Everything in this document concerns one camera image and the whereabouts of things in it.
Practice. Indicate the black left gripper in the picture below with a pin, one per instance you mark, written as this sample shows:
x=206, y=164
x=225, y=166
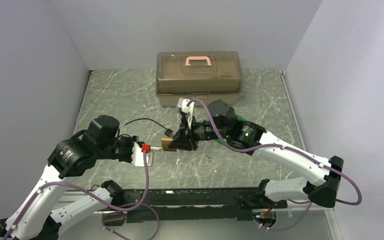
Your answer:
x=129, y=158

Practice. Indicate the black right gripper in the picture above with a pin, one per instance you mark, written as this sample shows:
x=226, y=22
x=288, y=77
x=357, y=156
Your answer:
x=185, y=138

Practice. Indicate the brass padlock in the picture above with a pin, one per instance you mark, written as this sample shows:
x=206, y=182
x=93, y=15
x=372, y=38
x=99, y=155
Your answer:
x=163, y=154

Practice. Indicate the small silver key pair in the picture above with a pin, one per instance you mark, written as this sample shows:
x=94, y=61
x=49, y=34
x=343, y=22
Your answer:
x=209, y=160

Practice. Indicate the green cable lock loop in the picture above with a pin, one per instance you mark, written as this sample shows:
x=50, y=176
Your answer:
x=240, y=118

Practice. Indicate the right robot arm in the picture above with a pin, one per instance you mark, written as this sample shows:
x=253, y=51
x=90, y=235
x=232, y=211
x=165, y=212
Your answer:
x=319, y=177

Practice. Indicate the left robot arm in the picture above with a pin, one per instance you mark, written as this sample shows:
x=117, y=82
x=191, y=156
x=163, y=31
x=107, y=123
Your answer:
x=36, y=218

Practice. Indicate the translucent brown plastic toolbox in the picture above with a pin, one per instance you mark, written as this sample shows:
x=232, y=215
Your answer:
x=206, y=75

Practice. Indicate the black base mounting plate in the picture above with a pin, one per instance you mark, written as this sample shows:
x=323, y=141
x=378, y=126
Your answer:
x=239, y=203

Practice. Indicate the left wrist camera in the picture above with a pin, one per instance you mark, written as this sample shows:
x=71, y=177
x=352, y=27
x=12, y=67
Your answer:
x=139, y=158

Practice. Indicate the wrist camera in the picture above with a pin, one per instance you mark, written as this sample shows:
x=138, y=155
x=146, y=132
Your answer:
x=186, y=107
x=139, y=158

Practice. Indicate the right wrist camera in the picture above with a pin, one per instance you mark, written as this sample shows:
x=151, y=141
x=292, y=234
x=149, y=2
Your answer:
x=186, y=107

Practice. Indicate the aluminium extrusion rail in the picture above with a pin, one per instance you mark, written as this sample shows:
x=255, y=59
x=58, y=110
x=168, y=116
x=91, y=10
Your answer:
x=301, y=205

